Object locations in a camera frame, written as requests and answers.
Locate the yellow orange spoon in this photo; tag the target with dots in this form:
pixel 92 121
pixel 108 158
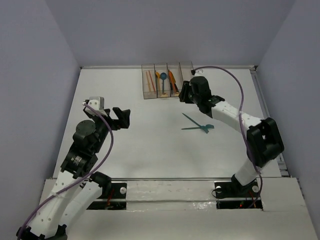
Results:
pixel 158 80

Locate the gold knife black handle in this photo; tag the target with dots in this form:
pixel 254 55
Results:
pixel 171 86
pixel 176 90

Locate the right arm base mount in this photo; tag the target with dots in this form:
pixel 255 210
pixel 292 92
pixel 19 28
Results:
pixel 229 199

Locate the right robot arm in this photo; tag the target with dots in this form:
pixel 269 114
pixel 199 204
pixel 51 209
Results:
pixel 261 137

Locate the teal fork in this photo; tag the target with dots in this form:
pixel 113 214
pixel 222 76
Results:
pixel 195 121
pixel 208 126

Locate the orange chopstick long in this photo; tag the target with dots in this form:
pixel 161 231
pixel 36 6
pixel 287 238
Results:
pixel 152 83

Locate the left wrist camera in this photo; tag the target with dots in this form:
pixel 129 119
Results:
pixel 95 102

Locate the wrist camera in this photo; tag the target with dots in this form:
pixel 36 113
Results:
pixel 95 102
pixel 197 73

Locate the yellow orange chopstick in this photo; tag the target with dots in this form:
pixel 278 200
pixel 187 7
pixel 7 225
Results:
pixel 148 82

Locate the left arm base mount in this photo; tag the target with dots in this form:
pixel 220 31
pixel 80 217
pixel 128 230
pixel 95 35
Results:
pixel 113 200

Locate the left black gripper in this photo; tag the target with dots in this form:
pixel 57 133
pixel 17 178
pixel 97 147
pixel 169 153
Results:
pixel 111 119

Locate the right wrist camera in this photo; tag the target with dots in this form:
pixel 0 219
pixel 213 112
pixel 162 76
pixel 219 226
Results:
pixel 197 73

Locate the blue spoon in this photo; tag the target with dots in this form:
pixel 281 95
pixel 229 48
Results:
pixel 163 77

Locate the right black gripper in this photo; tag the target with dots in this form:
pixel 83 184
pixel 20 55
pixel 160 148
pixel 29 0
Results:
pixel 187 100

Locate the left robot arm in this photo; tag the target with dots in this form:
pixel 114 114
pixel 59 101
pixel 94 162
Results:
pixel 79 182

